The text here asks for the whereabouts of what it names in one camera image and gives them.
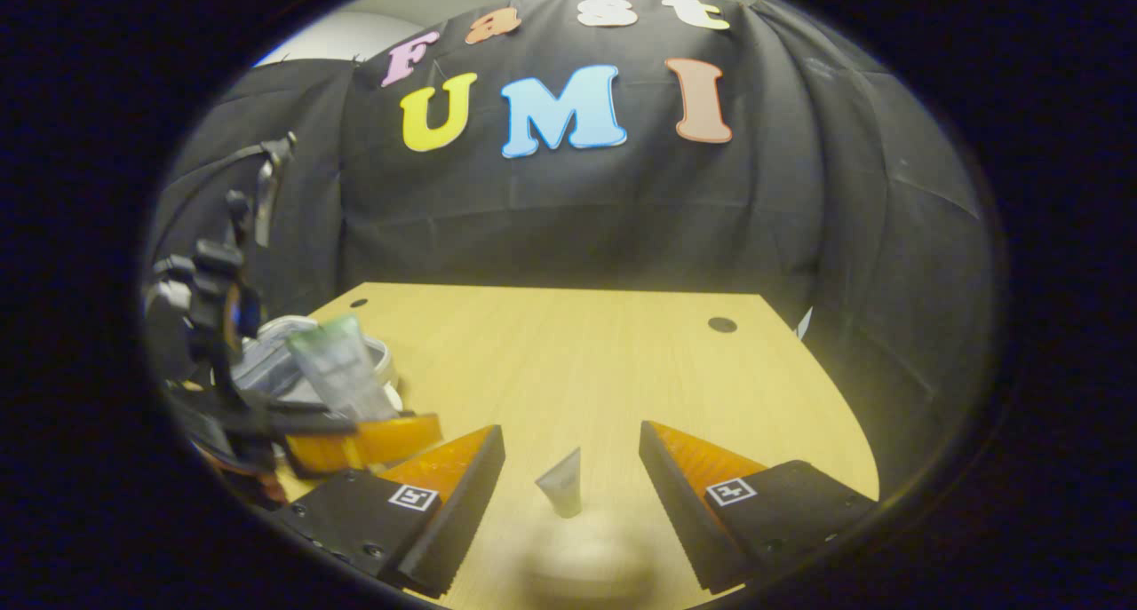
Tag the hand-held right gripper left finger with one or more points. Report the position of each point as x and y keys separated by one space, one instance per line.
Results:
x=462 y=503

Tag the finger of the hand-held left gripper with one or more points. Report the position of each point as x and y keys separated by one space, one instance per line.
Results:
x=400 y=437
x=320 y=450

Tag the small white skin care tube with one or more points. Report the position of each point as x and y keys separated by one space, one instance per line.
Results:
x=561 y=486

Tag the black backdrop cloth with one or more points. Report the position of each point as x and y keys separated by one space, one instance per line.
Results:
x=755 y=219

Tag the green skin care tube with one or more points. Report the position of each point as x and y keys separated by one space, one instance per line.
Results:
x=342 y=370

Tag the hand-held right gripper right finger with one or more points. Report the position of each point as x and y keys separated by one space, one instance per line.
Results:
x=675 y=503

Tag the small white tag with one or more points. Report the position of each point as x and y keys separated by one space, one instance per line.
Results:
x=804 y=322

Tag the white suitcase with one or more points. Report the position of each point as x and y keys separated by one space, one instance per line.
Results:
x=266 y=366

